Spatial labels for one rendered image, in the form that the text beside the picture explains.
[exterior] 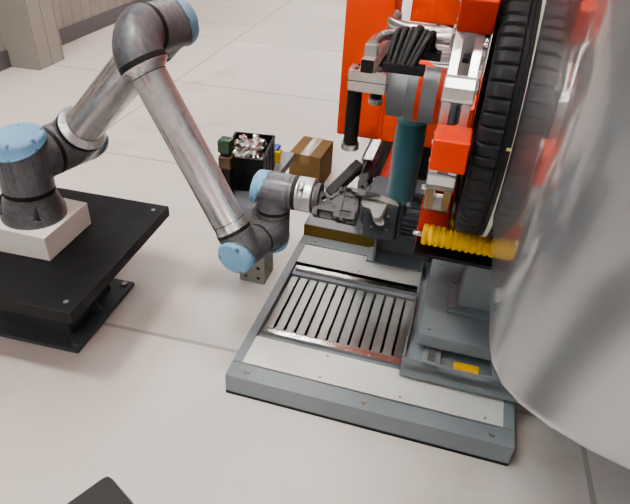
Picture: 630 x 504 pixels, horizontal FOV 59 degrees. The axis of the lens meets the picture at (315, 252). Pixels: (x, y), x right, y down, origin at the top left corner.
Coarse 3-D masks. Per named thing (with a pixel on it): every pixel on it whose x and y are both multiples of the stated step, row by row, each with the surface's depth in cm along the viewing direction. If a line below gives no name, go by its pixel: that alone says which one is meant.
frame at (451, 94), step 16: (464, 32) 116; (480, 48) 115; (448, 80) 114; (464, 80) 114; (448, 96) 115; (464, 96) 114; (448, 112) 117; (464, 112) 116; (432, 176) 126; (448, 176) 124; (432, 192) 132; (448, 192) 130; (432, 208) 145; (448, 208) 144
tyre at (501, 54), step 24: (504, 0) 113; (528, 0) 109; (504, 24) 109; (528, 24) 108; (504, 48) 108; (528, 48) 107; (504, 72) 108; (528, 72) 107; (504, 96) 108; (480, 120) 112; (504, 120) 110; (480, 144) 113; (504, 144) 112; (480, 168) 116; (504, 168) 114; (480, 192) 119; (456, 216) 138; (480, 216) 126
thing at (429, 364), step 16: (416, 304) 184; (416, 320) 177; (416, 336) 171; (416, 352) 166; (432, 352) 161; (448, 352) 166; (400, 368) 164; (416, 368) 162; (432, 368) 160; (448, 368) 159; (464, 368) 157; (480, 368) 162; (448, 384) 162; (464, 384) 160; (480, 384) 159; (496, 384) 157; (512, 400) 159
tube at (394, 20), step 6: (396, 12) 147; (390, 18) 142; (396, 18) 141; (390, 24) 141; (396, 24) 139; (402, 24) 138; (408, 24) 138; (414, 24) 137; (420, 24) 137; (426, 24) 137; (456, 24) 136; (438, 30) 136; (444, 30) 135; (450, 30) 135
